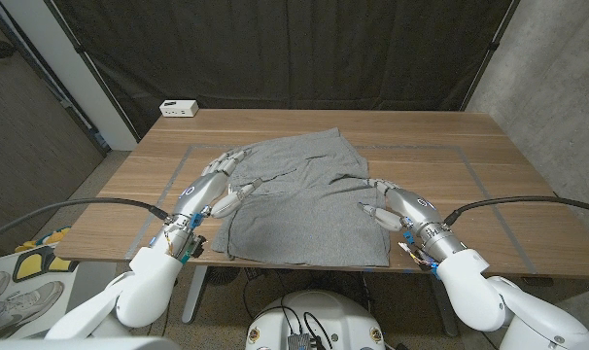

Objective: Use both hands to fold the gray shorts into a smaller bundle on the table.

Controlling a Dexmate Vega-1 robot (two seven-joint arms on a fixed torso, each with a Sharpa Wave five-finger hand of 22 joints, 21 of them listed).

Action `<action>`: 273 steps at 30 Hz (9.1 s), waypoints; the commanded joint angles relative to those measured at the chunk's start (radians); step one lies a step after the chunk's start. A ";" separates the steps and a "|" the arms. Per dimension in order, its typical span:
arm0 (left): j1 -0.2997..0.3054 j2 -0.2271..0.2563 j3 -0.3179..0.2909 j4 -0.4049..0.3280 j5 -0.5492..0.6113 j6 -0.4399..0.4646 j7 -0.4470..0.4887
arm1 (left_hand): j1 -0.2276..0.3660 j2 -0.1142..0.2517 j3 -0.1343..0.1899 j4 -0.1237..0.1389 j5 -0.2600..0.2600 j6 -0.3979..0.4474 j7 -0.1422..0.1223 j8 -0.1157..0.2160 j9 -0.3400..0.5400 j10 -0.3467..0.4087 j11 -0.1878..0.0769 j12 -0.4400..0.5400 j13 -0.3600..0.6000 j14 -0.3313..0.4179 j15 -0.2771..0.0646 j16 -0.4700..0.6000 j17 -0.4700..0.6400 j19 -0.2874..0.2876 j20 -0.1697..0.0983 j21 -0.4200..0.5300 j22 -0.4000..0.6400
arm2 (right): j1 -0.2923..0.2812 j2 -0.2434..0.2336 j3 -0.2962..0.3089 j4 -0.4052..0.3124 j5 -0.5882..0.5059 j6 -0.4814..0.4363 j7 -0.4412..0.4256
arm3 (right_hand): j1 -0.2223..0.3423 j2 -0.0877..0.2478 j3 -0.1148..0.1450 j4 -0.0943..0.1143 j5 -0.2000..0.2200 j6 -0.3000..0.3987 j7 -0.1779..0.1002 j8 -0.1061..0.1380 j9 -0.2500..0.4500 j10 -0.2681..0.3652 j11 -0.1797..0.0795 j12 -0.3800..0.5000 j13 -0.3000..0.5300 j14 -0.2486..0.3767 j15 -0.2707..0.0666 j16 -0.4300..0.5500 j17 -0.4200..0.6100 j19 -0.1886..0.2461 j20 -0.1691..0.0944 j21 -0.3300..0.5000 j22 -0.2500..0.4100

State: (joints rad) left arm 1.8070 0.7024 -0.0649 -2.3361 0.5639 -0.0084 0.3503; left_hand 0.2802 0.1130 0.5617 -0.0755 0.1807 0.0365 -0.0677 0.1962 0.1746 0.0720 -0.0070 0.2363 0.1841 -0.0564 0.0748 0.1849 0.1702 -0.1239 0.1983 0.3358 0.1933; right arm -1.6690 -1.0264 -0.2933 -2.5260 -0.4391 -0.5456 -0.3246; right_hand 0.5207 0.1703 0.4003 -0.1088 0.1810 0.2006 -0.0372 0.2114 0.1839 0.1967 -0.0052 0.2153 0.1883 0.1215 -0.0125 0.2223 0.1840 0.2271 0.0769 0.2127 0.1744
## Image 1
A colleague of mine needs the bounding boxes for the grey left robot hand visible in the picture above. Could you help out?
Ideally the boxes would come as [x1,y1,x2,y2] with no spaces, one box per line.
[172,147,265,220]

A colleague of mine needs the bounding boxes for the gray shorts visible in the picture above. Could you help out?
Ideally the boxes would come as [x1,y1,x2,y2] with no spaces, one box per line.
[211,126,392,268]

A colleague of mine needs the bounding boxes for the black ribbed round object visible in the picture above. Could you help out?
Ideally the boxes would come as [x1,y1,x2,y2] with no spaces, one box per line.
[205,265,241,287]

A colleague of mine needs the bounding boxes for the white power strip box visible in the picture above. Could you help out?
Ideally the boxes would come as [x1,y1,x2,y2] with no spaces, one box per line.
[158,99,200,119]

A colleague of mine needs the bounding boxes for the white table leg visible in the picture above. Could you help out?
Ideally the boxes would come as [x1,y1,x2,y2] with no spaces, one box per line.
[181,265,209,325]

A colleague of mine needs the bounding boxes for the yellow cloth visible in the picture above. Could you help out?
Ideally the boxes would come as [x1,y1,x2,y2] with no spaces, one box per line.
[15,226,73,254]

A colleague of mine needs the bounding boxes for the black backdrop stand pole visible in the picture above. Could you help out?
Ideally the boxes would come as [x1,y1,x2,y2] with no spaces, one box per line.
[41,0,143,143]
[459,0,522,113]

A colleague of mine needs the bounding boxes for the black backdrop curtain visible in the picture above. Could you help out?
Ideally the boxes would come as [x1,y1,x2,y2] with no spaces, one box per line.
[51,0,519,140]

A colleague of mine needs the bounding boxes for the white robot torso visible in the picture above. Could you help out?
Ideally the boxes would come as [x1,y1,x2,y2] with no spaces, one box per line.
[244,290,387,350]

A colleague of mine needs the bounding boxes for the yellow and black pad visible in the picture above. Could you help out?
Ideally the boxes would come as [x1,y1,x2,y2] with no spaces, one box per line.
[12,245,80,283]

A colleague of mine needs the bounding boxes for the grey table leg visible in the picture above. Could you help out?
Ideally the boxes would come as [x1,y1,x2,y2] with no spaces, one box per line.
[430,277,459,337]

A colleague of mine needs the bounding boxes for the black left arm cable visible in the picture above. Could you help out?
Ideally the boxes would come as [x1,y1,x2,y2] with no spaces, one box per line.
[0,196,170,244]

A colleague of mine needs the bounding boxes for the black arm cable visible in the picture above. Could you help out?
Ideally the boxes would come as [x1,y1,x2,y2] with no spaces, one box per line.
[0,196,170,244]
[443,195,589,216]

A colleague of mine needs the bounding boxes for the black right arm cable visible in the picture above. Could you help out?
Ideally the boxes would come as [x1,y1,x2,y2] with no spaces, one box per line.
[443,195,589,216]

